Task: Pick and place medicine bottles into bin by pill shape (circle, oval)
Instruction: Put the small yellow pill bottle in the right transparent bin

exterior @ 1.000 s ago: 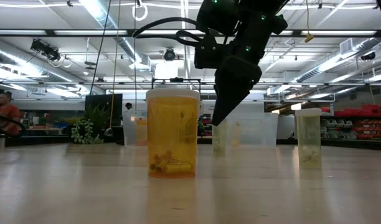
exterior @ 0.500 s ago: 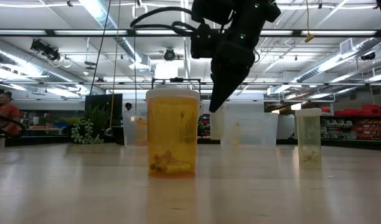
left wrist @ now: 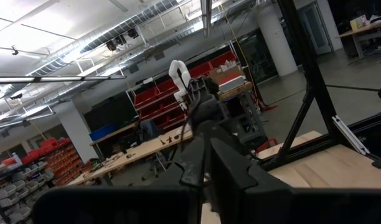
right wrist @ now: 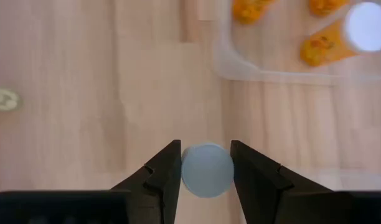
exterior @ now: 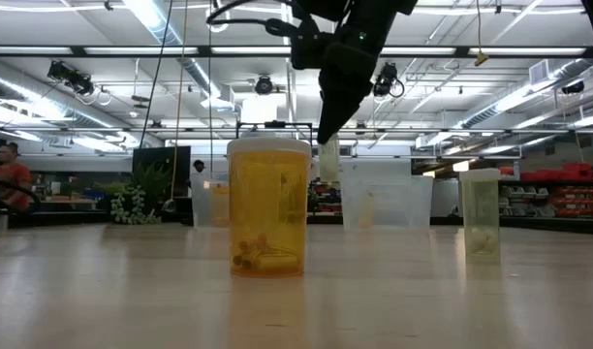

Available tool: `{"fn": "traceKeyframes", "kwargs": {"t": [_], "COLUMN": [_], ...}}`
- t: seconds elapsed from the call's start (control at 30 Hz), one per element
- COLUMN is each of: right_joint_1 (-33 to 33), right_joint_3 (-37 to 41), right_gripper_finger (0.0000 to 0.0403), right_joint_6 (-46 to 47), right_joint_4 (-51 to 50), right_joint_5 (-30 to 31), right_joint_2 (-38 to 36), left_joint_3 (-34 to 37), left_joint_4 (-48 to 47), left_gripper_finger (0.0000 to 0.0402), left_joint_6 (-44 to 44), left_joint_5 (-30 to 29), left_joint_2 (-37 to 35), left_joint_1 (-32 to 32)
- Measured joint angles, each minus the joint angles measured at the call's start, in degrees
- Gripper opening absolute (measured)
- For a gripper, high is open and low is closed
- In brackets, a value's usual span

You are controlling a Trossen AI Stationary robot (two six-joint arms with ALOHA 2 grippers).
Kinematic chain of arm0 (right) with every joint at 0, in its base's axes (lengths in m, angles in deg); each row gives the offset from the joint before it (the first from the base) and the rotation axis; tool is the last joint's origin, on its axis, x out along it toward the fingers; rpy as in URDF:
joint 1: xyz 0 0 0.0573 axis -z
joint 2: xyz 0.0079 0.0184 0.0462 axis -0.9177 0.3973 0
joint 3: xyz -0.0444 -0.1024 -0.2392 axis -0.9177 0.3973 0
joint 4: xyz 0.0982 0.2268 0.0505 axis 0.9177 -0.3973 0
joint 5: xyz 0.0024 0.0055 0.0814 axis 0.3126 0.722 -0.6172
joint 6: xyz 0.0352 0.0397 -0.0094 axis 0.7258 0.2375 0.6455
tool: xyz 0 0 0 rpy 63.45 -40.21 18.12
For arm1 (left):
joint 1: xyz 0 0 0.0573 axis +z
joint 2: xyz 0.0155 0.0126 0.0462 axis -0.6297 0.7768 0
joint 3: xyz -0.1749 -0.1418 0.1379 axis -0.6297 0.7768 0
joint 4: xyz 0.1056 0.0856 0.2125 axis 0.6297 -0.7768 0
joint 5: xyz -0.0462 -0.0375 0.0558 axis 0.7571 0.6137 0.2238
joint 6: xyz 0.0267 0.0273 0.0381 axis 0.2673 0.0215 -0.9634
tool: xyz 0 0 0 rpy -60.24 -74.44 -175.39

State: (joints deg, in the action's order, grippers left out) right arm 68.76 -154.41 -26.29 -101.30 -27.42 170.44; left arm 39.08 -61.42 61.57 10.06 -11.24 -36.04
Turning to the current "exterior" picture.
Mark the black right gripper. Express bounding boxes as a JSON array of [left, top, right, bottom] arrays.
[[291, 12, 399, 145]]

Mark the background parts shelf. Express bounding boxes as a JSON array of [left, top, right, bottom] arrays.
[[307, 176, 346, 218]]

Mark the yellow hanging plug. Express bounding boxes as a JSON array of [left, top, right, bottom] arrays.
[[473, 0, 490, 68]]

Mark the black monitor screen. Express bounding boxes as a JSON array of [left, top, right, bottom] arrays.
[[132, 144, 193, 199]]

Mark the green succulent plant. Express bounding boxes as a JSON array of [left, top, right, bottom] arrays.
[[96, 162, 174, 226]]

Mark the red and grey parts rack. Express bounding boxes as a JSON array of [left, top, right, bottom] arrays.
[[498, 163, 593, 219]]

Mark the black overhead camera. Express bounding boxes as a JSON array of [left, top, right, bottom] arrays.
[[254, 75, 275, 97]]

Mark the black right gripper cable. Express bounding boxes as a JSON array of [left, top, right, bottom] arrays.
[[206, 0, 300, 38]]

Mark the yellow hanging cord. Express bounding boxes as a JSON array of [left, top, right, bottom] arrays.
[[161, 0, 189, 214]]

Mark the black hanging cable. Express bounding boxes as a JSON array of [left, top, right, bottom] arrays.
[[139, 0, 175, 149]]

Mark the silver ceiling air duct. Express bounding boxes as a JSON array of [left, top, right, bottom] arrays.
[[124, 0, 237, 115]]

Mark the black ceiling camera cluster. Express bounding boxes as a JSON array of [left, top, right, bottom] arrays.
[[47, 60, 95, 96]]

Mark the black aluminium table frame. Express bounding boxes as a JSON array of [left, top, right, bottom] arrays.
[[0, 208, 593, 238]]

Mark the black curved cable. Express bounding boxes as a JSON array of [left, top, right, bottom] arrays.
[[0, 174, 42, 213]]

